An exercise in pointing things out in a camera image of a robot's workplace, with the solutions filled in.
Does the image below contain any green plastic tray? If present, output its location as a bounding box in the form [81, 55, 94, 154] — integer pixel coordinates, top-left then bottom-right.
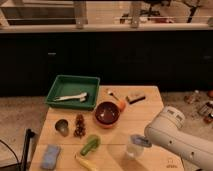
[45, 75, 100, 110]

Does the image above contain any dark red bowl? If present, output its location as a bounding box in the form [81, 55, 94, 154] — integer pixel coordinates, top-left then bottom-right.
[94, 101, 120, 129]

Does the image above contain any blue sponge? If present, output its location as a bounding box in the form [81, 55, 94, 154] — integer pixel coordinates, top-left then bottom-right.
[40, 144, 61, 170]

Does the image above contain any orange ball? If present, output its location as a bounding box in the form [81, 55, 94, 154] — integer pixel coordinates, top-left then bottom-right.
[117, 100, 126, 111]

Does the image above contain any brown pine cone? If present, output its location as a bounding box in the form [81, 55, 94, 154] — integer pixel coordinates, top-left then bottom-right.
[73, 114, 86, 138]

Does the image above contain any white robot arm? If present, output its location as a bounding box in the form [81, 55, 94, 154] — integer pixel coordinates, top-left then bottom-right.
[144, 106, 213, 171]

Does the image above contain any black stand left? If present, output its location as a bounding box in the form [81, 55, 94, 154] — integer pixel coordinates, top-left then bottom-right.
[0, 128, 37, 171]

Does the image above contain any white bone toy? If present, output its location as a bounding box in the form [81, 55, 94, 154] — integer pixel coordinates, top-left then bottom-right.
[53, 92, 88, 102]

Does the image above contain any white paper cup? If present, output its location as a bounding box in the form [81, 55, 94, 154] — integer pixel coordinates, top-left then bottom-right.
[125, 141, 144, 159]

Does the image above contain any small brush with handle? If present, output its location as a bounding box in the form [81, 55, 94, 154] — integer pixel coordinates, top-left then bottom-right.
[107, 89, 119, 101]

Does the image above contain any green toy vegetable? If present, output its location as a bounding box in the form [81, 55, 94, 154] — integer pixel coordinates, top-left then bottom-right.
[80, 134, 101, 156]

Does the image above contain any blue grey towel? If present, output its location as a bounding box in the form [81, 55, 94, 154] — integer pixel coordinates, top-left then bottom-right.
[130, 134, 152, 148]

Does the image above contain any small metal cup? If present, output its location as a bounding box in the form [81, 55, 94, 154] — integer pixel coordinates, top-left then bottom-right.
[55, 119, 69, 137]

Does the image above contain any black wooden brush block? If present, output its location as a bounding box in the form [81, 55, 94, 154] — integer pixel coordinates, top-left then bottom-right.
[126, 95, 146, 104]

